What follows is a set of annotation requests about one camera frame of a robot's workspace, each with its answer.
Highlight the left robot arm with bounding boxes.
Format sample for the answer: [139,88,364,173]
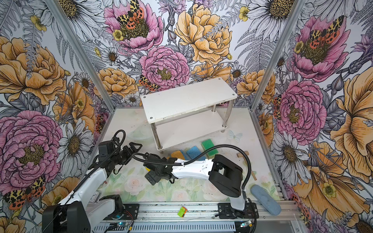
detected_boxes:
[42,140,142,233]

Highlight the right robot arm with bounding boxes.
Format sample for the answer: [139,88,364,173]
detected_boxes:
[143,154,246,211]

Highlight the white two-tier shelf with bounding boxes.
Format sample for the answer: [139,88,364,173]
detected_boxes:
[141,78,238,151]

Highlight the orange sponge right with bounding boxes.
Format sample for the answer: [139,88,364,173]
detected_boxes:
[171,150,185,160]

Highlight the blue sponge under orange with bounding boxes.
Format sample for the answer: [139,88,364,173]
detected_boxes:
[180,150,190,160]

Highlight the green orange small block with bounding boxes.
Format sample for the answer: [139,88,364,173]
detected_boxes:
[177,206,187,217]

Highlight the green sponge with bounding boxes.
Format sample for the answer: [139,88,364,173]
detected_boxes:
[201,139,219,159]

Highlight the small wooden mallet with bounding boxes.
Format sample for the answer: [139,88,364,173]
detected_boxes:
[236,150,257,181]

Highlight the blue grey oval pad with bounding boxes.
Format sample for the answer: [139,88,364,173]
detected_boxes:
[250,184,282,216]

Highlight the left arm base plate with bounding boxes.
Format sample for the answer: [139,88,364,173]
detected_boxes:
[104,203,140,220]

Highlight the aluminium front rail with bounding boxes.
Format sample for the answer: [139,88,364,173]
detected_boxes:
[92,201,308,233]

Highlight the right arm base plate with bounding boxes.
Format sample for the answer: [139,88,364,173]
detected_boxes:
[216,202,259,219]

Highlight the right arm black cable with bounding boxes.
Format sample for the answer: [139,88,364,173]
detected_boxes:
[132,144,257,233]

